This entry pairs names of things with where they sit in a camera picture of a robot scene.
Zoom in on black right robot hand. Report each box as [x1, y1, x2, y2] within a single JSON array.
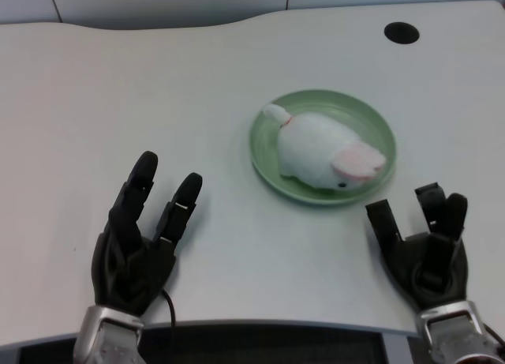
[[365, 182, 470, 313]]

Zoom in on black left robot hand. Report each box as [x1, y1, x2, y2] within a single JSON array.
[[90, 150, 204, 317]]

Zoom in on white plush rabbit doll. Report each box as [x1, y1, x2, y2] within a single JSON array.
[[261, 103, 386, 191]]

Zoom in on green round plate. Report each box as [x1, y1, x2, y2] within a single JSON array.
[[248, 88, 398, 207]]

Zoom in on black robot torso panel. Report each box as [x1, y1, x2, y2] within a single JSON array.
[[15, 325, 386, 364]]

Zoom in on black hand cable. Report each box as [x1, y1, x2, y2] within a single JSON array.
[[160, 289, 176, 327]]

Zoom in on black table cable grommet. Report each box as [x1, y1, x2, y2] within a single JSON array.
[[383, 21, 421, 45]]

